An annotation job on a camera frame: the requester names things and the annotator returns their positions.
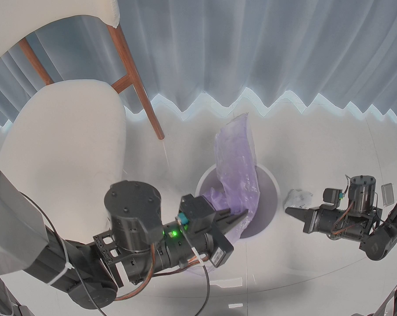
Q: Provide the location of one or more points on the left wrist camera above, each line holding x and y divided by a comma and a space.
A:
198, 212

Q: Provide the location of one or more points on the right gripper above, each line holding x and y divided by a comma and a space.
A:
320, 222

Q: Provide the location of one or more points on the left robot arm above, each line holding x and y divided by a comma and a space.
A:
20, 229

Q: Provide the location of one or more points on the pale blue curtain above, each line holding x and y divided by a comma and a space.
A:
251, 28

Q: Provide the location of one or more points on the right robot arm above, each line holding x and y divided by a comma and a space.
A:
363, 193

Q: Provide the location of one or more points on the cream padded wooden chair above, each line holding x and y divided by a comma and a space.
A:
70, 137

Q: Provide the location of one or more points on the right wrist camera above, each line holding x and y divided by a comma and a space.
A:
330, 196

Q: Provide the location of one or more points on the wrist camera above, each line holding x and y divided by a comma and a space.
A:
198, 212
330, 196

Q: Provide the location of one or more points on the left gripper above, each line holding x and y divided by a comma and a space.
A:
175, 245

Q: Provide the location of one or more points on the crumpled white paper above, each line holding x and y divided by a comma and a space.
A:
297, 198

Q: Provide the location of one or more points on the white trash bin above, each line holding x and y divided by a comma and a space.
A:
269, 206

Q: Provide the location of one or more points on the purple plastic bag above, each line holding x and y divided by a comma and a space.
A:
238, 170

